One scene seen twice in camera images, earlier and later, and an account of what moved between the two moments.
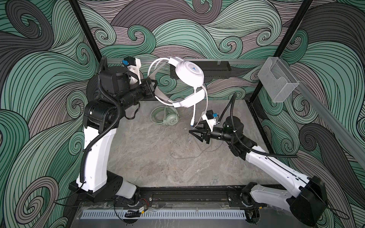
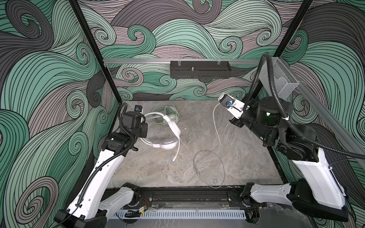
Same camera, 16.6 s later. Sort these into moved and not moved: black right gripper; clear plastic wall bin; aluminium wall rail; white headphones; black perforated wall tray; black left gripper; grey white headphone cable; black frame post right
Moved: black left gripper; grey white headphone cable; white headphones; black right gripper
Not moved: aluminium wall rail; black frame post right; black perforated wall tray; clear plastic wall bin
